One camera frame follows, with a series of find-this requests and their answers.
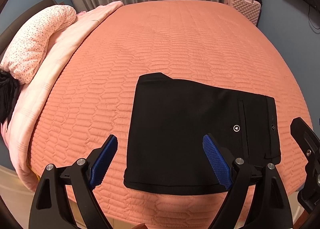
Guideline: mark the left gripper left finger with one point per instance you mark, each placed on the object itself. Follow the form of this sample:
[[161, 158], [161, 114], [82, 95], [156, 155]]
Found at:
[[51, 207]]

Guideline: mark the black garment beside pillow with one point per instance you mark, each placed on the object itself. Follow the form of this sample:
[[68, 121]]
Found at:
[[9, 93]]

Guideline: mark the light pink blanket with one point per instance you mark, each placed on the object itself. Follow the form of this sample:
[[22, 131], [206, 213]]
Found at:
[[33, 96]]

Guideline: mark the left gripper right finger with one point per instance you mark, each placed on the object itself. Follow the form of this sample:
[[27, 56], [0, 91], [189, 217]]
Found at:
[[270, 206]]

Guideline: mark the black pants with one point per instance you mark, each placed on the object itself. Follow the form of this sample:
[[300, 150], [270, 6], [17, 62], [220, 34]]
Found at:
[[170, 118]]

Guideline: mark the salmon quilted bedspread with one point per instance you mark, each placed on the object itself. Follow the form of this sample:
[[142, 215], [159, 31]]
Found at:
[[202, 41]]

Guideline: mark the dark bed headboard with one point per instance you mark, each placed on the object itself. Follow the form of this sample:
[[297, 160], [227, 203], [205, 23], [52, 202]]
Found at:
[[9, 33]]

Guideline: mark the pink dotted pillow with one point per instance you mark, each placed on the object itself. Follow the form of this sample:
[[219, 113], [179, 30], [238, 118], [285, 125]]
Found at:
[[28, 48]]

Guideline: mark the pink hard-shell suitcase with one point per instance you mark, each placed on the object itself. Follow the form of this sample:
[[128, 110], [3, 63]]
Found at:
[[249, 8]]

